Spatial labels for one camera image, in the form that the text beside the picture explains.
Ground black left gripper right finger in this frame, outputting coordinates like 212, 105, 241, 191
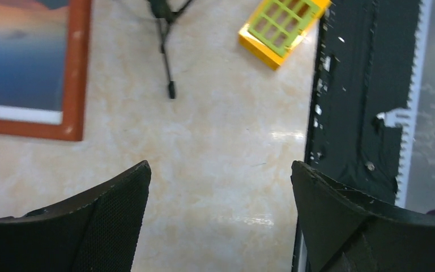
291, 161, 435, 271

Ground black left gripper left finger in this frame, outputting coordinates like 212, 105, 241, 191
0, 161, 151, 271

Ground red wooden picture frame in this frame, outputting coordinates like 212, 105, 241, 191
0, 1, 92, 141

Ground sunset photo print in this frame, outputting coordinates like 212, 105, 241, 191
0, 0, 70, 125

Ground black mini tripod stand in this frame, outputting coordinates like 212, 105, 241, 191
146, 0, 194, 100

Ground white slotted cable duct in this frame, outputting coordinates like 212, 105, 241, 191
383, 0, 433, 208

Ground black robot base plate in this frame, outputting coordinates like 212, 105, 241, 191
292, 0, 423, 272

